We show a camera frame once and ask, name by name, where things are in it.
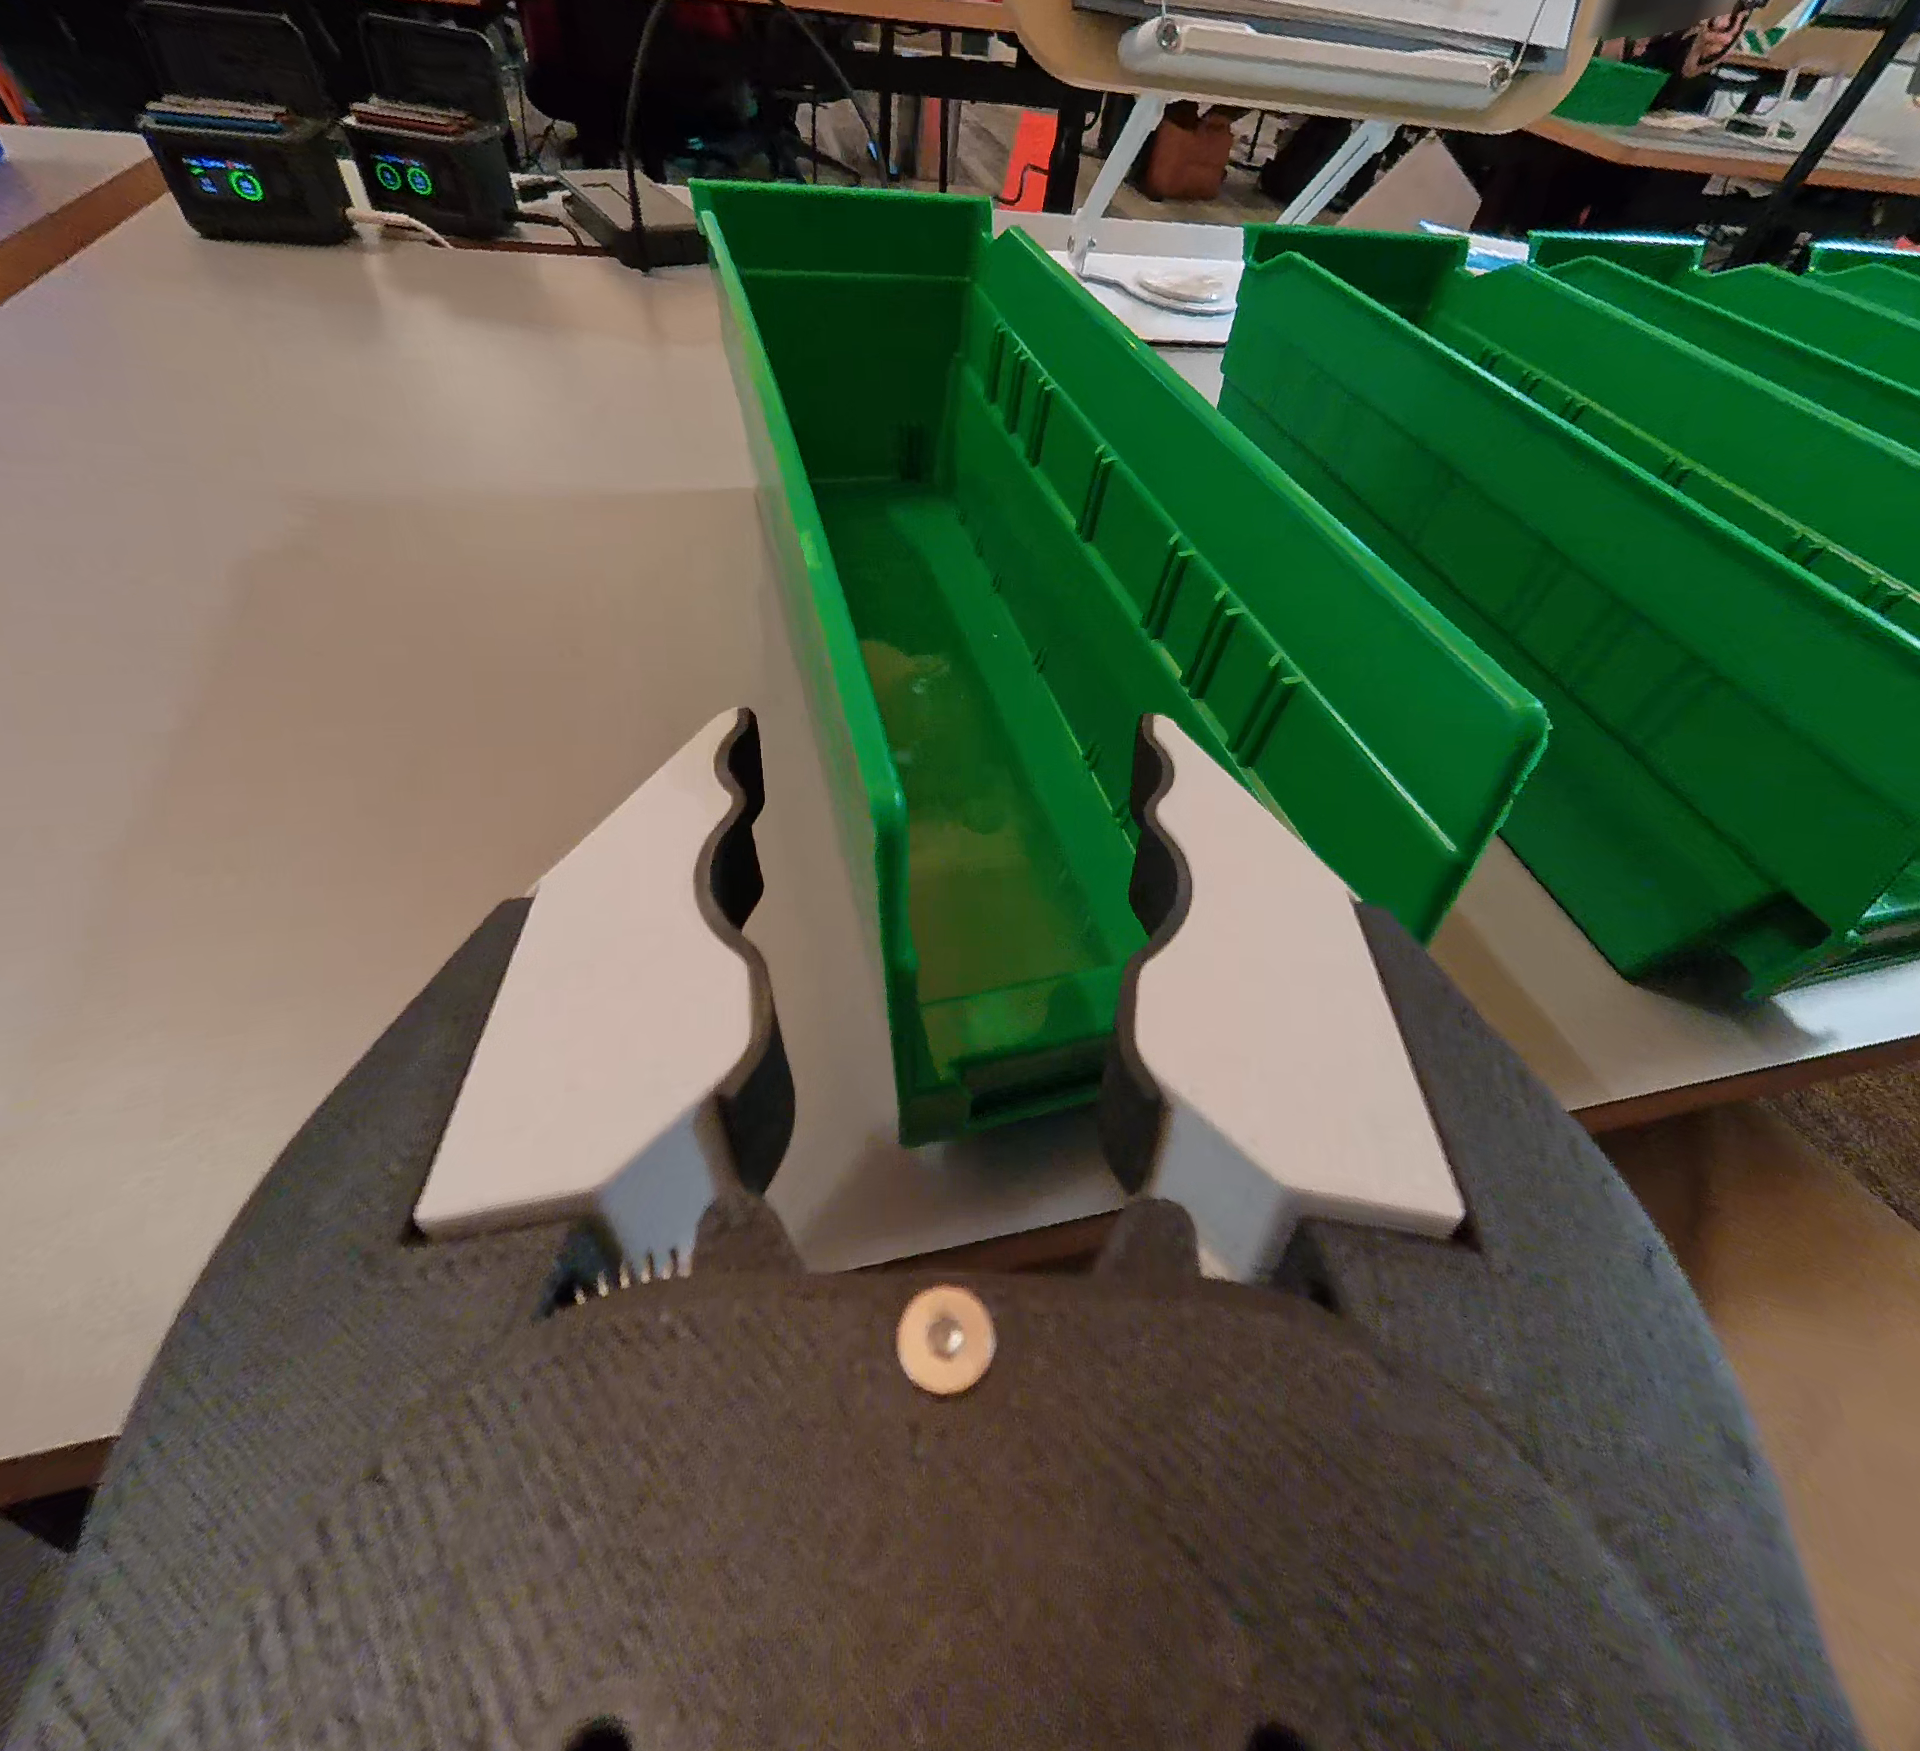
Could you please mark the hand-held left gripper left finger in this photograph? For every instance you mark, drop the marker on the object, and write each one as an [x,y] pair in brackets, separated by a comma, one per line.
[599,1046]

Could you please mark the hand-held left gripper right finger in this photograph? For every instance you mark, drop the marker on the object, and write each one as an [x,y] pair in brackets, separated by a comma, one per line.
[1290,1046]

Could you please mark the grey desk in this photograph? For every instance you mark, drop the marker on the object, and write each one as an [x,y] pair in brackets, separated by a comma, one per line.
[375,657]
[61,221]

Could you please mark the person's beige trousers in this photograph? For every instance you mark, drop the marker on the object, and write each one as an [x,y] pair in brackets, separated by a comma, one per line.
[1800,1407]

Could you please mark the white blue printed leaflet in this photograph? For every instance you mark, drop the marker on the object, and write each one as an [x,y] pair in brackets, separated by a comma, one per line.
[1501,257]

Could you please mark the black power adapter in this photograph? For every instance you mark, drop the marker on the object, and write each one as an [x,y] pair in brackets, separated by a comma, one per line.
[638,214]

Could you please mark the grey flat board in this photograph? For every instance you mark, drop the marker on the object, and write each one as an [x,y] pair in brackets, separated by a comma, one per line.
[1411,193]

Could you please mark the black battery charging case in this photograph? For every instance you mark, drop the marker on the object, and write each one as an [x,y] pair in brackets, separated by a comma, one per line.
[240,177]
[427,168]

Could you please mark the brown bag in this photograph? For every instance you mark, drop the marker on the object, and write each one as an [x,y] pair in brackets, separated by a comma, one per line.
[1188,154]

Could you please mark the wide green plastic bin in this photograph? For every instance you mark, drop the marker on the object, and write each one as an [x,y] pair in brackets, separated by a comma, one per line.
[1608,90]

